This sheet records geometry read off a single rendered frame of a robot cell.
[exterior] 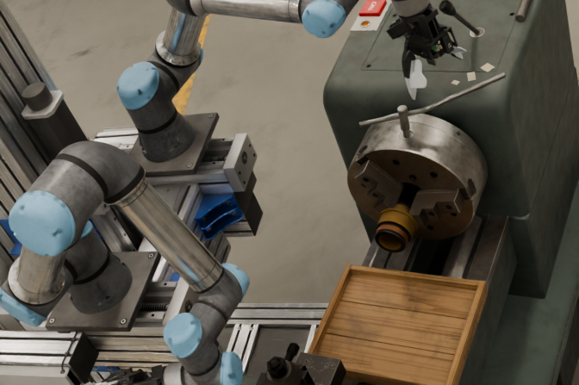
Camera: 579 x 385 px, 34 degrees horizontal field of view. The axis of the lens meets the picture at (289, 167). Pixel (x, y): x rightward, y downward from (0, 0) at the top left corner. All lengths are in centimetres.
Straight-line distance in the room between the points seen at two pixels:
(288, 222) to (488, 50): 177
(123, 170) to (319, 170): 237
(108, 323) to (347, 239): 171
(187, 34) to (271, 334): 126
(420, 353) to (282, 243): 170
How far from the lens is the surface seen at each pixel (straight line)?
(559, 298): 269
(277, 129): 435
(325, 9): 187
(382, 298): 233
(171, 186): 258
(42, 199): 168
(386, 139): 219
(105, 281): 219
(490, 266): 236
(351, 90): 234
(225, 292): 190
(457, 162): 218
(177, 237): 183
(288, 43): 487
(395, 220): 216
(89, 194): 170
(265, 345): 324
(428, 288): 232
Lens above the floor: 265
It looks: 40 degrees down
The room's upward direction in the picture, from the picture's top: 23 degrees counter-clockwise
